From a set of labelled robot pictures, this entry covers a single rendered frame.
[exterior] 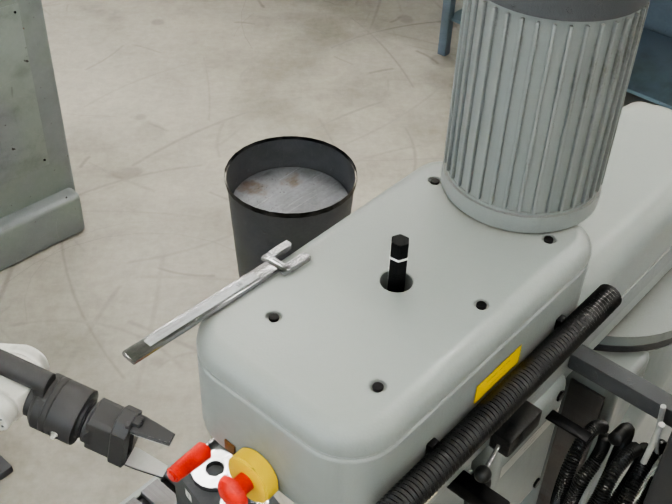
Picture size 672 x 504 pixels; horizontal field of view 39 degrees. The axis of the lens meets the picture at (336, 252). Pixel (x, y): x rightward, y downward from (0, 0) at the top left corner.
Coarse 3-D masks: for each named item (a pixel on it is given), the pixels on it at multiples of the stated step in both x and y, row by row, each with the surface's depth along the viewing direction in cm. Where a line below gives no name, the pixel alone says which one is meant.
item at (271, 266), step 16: (272, 256) 109; (304, 256) 109; (256, 272) 107; (272, 272) 107; (288, 272) 107; (224, 288) 104; (240, 288) 105; (208, 304) 102; (224, 304) 103; (176, 320) 100; (192, 320) 101; (160, 336) 99; (176, 336) 99; (128, 352) 97; (144, 352) 97
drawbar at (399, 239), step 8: (392, 240) 103; (400, 240) 103; (408, 240) 104; (392, 248) 104; (400, 248) 103; (392, 256) 104; (400, 256) 104; (392, 264) 105; (400, 264) 105; (392, 272) 106; (400, 272) 105; (392, 280) 106; (400, 280) 106; (392, 288) 107; (400, 288) 107
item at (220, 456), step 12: (216, 456) 183; (228, 456) 183; (204, 468) 181; (216, 468) 183; (180, 480) 181; (192, 480) 180; (204, 480) 179; (216, 480) 179; (180, 492) 184; (192, 492) 178; (204, 492) 178; (216, 492) 179
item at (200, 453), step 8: (192, 448) 111; (200, 448) 111; (208, 448) 111; (184, 456) 110; (192, 456) 110; (200, 456) 110; (208, 456) 111; (176, 464) 109; (184, 464) 109; (192, 464) 110; (200, 464) 111; (168, 472) 109; (176, 472) 109; (184, 472) 109; (176, 480) 109
